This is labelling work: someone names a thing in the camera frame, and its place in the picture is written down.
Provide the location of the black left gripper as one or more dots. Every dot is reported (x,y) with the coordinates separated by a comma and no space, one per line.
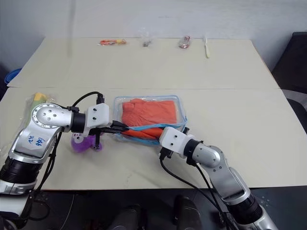
(97,140)

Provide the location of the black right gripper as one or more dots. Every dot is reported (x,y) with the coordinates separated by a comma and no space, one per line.
(166,153)

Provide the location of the orange cloth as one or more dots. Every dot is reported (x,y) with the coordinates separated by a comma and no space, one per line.
(148,112)

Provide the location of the clear bag with orange cloth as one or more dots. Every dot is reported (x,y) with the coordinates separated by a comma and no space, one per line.
(181,112)

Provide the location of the purple plush bunny toy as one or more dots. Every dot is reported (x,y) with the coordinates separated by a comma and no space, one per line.
(80,145)

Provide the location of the plush tulip toy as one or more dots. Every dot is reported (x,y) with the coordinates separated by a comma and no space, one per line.
(39,97)

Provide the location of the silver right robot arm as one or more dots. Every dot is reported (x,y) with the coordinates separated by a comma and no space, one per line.
(216,163)

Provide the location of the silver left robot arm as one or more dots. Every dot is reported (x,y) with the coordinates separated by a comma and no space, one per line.
(45,119)

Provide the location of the small clear packet dark item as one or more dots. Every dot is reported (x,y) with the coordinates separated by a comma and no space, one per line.
(145,42)

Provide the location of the clear packet red item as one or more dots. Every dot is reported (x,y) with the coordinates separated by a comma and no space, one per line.
(184,43)

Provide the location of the dark rounded shape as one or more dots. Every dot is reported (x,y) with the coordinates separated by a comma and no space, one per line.
(128,218)

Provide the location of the orange packaged snack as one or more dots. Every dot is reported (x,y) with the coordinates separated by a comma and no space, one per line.
(111,42)

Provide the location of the cream plastic spoon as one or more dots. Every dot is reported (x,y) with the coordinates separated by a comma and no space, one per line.
(207,49)

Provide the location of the blue plastic basin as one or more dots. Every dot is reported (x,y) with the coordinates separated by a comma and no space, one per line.
(12,76)

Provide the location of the grey chair seat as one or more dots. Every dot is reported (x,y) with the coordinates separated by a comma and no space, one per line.
(297,98)

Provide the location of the black chair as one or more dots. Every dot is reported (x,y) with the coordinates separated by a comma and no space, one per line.
(292,62)

